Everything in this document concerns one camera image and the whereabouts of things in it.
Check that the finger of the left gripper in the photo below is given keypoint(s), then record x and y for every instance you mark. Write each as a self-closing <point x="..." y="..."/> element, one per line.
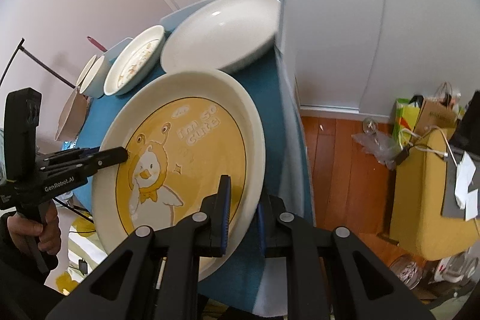
<point x="77" y="158"/>

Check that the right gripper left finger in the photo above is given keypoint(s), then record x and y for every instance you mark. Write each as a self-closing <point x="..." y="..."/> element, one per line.
<point x="213" y="237"/>

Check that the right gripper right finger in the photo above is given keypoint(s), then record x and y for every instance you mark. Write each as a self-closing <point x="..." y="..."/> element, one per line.
<point x="273" y="222"/>

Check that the brown irregular shaped dish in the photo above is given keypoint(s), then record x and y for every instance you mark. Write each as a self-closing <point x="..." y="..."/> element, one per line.
<point x="72" y="117"/>

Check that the cream ceramic bowl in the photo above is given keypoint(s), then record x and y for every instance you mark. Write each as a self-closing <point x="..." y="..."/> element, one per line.
<point x="91" y="79"/>

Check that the yellow duck cartoon plate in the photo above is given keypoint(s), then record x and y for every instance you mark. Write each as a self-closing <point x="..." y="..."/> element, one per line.
<point x="182" y="132"/>

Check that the small patterned white plate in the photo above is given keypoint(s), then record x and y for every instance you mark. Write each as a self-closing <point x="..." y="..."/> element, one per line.
<point x="135" y="61"/>

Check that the large plain white plate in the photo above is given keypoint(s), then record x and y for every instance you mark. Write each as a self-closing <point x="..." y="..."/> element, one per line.
<point x="226" y="35"/>

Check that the person's left hand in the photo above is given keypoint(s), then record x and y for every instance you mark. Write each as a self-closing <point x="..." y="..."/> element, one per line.
<point x="48" y="233"/>

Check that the blue table cloth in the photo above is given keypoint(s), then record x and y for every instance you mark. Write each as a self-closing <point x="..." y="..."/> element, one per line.
<point x="247" y="281"/>

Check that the pink broom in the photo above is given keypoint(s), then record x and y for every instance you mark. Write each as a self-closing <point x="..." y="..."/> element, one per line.
<point x="96" y="44"/>

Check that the black clothes rack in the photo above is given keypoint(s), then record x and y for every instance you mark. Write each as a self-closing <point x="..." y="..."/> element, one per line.
<point x="20" y="48"/>

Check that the yellow chair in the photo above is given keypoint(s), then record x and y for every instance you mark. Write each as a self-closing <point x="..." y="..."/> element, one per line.
<point x="417" y="223"/>

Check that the paper shopping bags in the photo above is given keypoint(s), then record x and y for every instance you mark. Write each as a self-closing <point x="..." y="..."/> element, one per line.
<point x="417" y="115"/>

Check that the white wardrobe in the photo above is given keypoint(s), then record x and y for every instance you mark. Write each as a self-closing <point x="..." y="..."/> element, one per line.
<point x="359" y="56"/>

